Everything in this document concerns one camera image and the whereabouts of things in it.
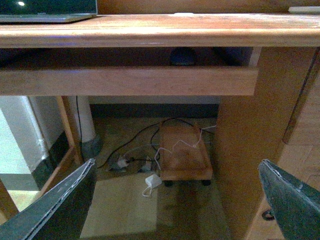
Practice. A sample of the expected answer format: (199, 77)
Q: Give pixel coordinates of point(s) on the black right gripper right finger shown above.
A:
(295, 205)

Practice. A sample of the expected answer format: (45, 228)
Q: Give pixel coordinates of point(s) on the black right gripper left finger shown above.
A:
(59, 214)

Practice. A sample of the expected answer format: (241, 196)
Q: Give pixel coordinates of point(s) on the dark grey computer mouse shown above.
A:
(183, 56)

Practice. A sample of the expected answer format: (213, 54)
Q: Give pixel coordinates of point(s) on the white pipe with grey base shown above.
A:
(90, 142)

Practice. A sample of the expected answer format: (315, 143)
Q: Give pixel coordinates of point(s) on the white power plug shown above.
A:
(123, 163)

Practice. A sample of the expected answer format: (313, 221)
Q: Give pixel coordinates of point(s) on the wooden desk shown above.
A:
(257, 101)

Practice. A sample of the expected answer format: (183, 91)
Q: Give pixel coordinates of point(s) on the white power adapter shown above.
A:
(153, 181)

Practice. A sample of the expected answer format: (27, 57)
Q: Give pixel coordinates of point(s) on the wooden wheeled stand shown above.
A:
(183, 155)

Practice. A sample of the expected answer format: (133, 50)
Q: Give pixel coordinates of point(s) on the wooden keyboard tray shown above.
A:
(131, 81)

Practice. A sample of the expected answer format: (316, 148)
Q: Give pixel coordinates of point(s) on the white object on desk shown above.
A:
(305, 10)

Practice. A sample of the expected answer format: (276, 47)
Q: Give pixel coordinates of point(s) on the laptop computer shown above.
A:
(46, 11)

